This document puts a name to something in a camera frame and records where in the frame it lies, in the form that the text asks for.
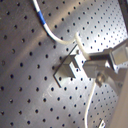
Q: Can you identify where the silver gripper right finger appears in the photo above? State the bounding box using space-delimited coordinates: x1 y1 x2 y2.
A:
85 44 128 65

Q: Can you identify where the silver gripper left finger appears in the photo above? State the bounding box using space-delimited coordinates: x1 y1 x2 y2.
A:
83 62 127 95

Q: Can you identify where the white cable with blue band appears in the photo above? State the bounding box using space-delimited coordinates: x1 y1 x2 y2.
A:
31 0 98 128

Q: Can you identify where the metal cable clip bracket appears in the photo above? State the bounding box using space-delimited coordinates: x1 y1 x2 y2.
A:
53 45 85 88

